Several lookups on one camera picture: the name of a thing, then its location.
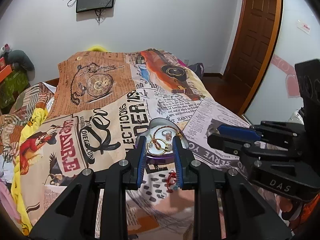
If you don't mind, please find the brown wooden door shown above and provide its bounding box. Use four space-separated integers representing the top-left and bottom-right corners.
223 0 283 115

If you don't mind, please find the heart-shaped tin box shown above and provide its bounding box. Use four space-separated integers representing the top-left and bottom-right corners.
137 118 189 165

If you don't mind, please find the yellow round object behind bed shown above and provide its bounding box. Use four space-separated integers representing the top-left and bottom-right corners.
87 45 107 52

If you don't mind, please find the green covered cabinet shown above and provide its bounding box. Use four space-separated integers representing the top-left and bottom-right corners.
1 69 29 108

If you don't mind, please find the gold bangle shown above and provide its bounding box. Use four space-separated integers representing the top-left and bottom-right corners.
146 138 172 157

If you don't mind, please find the dark green plush toy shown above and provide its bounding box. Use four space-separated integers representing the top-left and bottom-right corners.
7 50 35 81

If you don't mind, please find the red string charm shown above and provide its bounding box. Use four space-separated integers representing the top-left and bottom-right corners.
165 170 178 193

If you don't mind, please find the yellow cloth on bed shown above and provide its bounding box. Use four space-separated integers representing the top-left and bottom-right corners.
11 108 48 236

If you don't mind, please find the newspaper print bedspread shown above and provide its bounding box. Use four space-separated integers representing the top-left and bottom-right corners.
1 49 292 239

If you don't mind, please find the purple bag on floor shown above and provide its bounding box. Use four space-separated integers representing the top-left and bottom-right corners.
188 62 204 80

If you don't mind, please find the orange box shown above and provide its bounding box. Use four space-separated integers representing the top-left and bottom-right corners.
0 65 12 82

